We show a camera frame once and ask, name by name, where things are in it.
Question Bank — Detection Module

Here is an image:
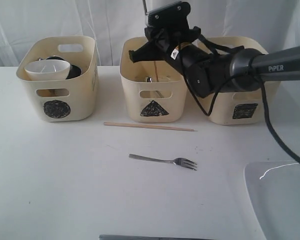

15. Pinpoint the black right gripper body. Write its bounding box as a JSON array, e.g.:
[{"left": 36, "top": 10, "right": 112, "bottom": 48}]
[{"left": 144, "top": 26, "right": 200, "bottom": 54}]

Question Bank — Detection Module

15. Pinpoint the steel spoon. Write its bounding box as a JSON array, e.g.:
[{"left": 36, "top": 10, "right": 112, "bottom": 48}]
[{"left": 144, "top": 76, "right": 165, "bottom": 99}]

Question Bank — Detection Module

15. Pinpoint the small steel bowl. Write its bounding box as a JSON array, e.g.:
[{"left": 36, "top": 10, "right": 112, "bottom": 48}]
[{"left": 66, "top": 64, "right": 82, "bottom": 80}]

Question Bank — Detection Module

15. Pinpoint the wooden chopstick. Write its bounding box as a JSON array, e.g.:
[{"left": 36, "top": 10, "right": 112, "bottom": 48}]
[
  {"left": 103, "top": 122, "right": 196, "bottom": 132},
  {"left": 153, "top": 61, "right": 159, "bottom": 82}
]

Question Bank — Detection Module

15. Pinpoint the steel mug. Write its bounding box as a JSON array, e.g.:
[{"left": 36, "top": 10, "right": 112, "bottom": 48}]
[{"left": 37, "top": 55, "right": 66, "bottom": 62}]

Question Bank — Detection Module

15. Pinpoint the white ceramic bowl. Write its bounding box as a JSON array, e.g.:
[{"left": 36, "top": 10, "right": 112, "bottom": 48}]
[{"left": 24, "top": 59, "right": 71, "bottom": 81}]

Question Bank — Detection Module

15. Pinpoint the steel fork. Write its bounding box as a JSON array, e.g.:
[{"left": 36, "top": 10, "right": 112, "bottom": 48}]
[{"left": 129, "top": 153, "right": 198, "bottom": 171}]

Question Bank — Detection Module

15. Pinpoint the white square plate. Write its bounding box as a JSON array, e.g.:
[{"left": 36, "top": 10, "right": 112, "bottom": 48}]
[{"left": 244, "top": 161, "right": 300, "bottom": 240}]

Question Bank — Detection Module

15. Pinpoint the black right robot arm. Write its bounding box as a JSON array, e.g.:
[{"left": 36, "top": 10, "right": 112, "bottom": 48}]
[{"left": 128, "top": 26, "right": 300, "bottom": 98}]

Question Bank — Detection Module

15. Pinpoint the cream bin with triangle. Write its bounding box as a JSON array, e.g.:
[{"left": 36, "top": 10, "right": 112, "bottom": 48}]
[{"left": 120, "top": 37, "right": 188, "bottom": 123}]

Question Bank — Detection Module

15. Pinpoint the cream bin with circle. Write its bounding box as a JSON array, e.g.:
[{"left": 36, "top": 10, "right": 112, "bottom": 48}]
[{"left": 16, "top": 35, "right": 99, "bottom": 122}]

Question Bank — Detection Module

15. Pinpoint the cream bin with square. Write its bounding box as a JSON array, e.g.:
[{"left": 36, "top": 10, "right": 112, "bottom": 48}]
[{"left": 189, "top": 36, "right": 267, "bottom": 125}]

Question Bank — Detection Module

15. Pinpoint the white backdrop curtain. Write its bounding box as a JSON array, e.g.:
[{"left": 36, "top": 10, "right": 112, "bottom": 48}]
[{"left": 0, "top": 0, "right": 300, "bottom": 67}]

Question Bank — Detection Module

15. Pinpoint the black cable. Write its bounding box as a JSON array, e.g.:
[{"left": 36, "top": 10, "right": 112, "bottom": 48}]
[{"left": 184, "top": 32, "right": 300, "bottom": 171}]

